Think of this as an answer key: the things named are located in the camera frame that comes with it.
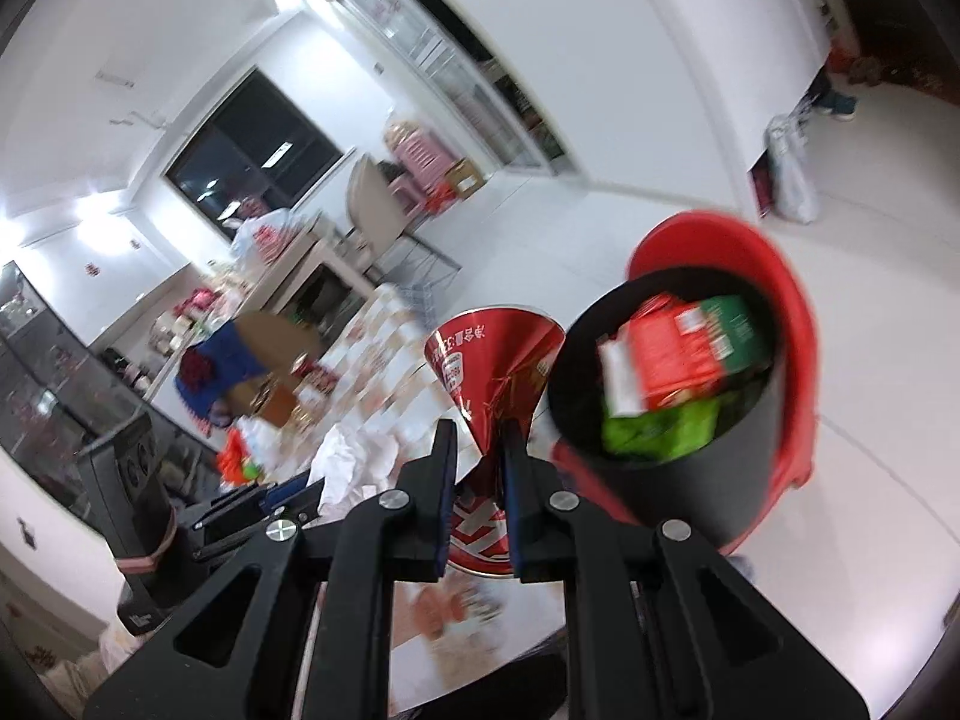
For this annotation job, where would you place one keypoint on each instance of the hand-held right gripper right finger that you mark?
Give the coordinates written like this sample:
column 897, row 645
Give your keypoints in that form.
column 514, row 495

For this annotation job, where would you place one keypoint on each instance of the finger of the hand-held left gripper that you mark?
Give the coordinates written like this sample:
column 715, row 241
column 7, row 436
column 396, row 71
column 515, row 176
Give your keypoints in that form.
column 292, row 493
column 225, row 544

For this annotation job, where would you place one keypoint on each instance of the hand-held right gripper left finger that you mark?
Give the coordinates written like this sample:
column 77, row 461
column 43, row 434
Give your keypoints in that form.
column 448, row 495

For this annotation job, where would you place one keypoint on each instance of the red crushed can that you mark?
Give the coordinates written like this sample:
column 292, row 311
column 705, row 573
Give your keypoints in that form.
column 487, row 390

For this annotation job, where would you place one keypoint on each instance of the green foam wrapper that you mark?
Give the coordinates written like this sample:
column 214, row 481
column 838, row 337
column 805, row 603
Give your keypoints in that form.
column 660, row 427

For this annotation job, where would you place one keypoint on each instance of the black cylindrical bin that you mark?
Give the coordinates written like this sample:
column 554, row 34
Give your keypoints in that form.
column 675, row 495

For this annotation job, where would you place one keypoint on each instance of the red snack bag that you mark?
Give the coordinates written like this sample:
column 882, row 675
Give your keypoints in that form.
column 667, row 352

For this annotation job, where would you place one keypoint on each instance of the orange plastic bag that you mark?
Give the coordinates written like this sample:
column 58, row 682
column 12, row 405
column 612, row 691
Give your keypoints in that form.
column 236, row 457

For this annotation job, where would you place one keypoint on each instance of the white crumpled tissue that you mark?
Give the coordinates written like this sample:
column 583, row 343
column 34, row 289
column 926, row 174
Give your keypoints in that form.
column 352, row 457

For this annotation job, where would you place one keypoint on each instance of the glass display cabinet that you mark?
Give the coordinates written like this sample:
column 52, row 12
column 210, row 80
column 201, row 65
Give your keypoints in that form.
column 52, row 390

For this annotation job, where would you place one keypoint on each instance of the dark red fabric flower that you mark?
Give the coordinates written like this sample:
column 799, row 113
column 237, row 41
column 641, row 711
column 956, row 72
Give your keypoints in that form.
column 196, row 373

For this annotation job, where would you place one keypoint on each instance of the brown chair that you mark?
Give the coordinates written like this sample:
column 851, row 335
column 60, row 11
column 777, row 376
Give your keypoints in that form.
column 262, row 360

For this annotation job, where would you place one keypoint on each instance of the blue cloth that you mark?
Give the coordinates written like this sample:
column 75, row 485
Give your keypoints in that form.
column 225, row 360

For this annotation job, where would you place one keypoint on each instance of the white dining table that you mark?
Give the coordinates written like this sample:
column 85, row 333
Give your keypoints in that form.
column 315, row 262

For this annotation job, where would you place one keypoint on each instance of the large white plastic bag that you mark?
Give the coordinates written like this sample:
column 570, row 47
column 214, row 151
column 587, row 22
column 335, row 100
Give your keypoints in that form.
column 259, row 236

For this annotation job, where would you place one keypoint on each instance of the beige chair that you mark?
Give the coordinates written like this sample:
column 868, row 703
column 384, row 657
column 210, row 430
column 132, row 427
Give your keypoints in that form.
column 375, row 210

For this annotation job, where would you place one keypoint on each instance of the cardboard box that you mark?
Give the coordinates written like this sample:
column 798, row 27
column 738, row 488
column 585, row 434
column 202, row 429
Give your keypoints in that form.
column 463, row 178

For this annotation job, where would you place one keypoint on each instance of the dark window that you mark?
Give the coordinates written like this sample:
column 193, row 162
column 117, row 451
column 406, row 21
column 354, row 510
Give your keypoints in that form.
column 247, row 157

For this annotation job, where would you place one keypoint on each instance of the pink plastic stool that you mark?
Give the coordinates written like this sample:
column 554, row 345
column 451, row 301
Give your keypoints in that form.
column 420, row 154

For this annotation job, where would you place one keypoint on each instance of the white plastic floor bag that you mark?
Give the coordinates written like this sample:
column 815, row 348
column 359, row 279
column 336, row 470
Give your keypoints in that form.
column 791, row 172

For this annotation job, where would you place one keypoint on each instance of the sliding glass door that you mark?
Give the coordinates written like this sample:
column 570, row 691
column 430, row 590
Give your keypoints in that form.
column 450, row 52

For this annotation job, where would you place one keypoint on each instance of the pair of shoes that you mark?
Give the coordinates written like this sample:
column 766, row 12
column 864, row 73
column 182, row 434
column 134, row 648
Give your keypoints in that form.
column 836, row 101

